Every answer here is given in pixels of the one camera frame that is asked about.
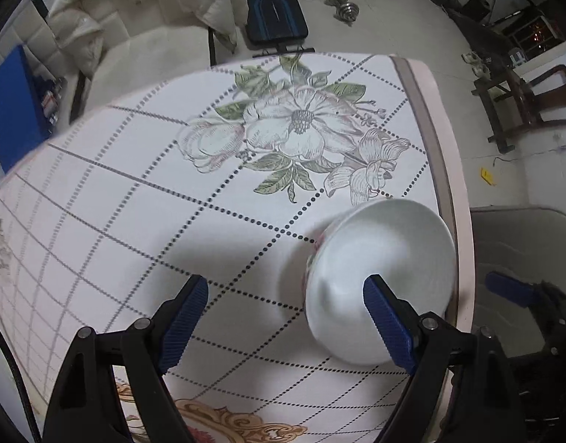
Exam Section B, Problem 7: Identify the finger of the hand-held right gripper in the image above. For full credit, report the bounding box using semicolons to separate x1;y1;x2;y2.
485;271;549;310

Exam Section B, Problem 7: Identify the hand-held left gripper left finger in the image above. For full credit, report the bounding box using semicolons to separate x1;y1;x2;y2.
42;274;210;443

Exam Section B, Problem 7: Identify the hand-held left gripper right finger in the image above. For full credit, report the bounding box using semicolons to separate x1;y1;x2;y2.
362;274;528;443

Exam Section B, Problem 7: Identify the white bowl floral outside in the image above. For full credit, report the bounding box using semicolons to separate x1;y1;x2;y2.
302;198;456;366

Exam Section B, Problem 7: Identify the grey plastic bin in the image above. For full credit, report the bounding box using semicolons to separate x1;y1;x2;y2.
467;207;566;361

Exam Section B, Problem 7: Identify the dark wooden chair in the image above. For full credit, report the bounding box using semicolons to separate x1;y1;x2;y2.
471;65;566;154

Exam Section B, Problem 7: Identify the pair of light shoes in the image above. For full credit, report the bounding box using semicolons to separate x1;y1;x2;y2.
462;52;493;77

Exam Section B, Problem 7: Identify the beige padded chair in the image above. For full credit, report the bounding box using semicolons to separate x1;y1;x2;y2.
71;18;240;123

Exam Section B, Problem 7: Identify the black floor mat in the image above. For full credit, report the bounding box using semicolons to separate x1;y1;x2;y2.
444;4;519;68

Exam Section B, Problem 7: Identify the metal pot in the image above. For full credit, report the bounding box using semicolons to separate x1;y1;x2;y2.
38;78;68;125

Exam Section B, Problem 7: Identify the blue box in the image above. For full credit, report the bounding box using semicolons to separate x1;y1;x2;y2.
0;45;57;174

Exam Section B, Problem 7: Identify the black bag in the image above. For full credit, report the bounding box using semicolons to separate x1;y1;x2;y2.
463;0;492;21

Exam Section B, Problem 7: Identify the white puffer jacket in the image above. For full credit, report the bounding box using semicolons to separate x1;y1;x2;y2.
47;0;249;51

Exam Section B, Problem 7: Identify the beige quilted chair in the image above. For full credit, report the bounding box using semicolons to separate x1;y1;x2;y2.
3;0;80;81

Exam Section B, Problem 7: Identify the black blue weight bench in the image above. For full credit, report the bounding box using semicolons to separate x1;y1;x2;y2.
239;0;317;55

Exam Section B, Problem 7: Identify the floor cable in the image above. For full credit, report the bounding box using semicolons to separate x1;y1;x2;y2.
493;134;566;167

